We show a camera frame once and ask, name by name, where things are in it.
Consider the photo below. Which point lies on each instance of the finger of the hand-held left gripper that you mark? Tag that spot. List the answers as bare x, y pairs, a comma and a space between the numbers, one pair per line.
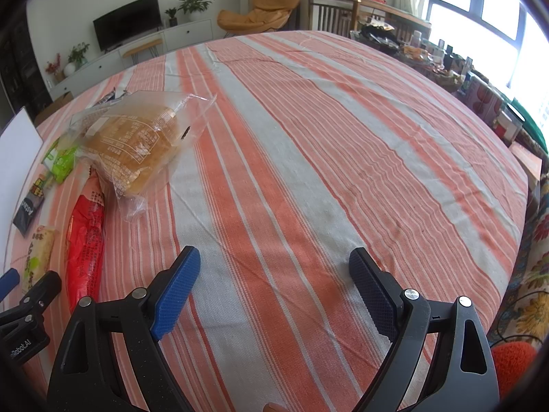
40, 289
8, 281

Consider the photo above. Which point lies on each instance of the white board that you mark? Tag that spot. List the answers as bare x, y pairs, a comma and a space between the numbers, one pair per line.
15, 167

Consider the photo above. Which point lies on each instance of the red flower plant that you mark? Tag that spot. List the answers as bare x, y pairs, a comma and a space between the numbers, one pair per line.
53, 68

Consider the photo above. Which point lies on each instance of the brown cardboard box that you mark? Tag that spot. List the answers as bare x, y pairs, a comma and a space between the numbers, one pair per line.
55, 107

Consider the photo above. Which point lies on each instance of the long red snack packet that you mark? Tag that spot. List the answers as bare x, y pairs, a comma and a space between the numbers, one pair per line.
85, 240

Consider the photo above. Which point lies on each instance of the white television cabinet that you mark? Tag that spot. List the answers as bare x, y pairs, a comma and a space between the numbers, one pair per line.
188, 32

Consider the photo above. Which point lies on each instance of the black framed window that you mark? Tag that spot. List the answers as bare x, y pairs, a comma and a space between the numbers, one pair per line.
493, 17

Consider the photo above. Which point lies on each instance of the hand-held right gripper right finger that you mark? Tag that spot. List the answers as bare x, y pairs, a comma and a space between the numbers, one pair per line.
373, 300

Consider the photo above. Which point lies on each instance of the small green potted plant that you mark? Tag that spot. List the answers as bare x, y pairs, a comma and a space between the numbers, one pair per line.
172, 16

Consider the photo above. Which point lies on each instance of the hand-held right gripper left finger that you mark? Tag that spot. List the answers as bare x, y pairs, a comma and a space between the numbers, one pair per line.
176, 296

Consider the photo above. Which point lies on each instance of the person's right hand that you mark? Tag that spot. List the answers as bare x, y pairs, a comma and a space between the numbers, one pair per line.
274, 407

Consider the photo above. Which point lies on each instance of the floral patterned cloth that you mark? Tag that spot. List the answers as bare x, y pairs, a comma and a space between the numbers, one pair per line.
534, 244

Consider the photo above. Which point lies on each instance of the pale cream snack packet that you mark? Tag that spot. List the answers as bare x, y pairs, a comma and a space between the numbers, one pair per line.
38, 253

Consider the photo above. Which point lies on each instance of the large green potted plant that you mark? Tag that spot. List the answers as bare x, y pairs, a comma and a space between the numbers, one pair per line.
195, 5

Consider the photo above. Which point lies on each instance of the wooden slatted chair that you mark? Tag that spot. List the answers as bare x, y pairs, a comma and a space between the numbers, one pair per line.
330, 15

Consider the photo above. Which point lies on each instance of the black snack packet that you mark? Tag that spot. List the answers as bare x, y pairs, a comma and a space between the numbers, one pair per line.
25, 216

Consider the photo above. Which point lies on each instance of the green plant in white vase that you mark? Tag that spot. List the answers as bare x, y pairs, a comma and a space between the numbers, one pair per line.
76, 56

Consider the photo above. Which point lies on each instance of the orange lounge chair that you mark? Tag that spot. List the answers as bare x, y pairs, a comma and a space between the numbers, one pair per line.
257, 13

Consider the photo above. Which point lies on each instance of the red white box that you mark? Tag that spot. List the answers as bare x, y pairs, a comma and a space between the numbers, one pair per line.
484, 103

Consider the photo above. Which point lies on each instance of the green cloth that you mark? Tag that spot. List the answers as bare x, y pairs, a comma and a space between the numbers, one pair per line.
532, 122

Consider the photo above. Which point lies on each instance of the clear bag of bread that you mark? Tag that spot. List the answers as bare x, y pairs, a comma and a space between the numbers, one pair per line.
128, 146

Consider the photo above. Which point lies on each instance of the small yellow green snack packet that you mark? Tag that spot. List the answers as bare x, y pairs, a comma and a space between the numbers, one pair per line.
42, 185

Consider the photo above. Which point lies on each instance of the orange white striped tablecloth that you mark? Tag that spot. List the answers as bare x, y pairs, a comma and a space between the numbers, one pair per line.
309, 171

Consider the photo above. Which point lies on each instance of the orange knitted cushion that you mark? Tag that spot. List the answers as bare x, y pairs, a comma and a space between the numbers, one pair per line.
512, 367

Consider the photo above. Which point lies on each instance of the black television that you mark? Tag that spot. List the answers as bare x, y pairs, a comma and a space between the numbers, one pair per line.
128, 22

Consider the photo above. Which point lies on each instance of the small dark snack packet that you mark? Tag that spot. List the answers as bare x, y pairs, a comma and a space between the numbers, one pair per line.
109, 98

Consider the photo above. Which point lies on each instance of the dark display cabinet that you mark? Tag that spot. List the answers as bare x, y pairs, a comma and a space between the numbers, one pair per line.
21, 68

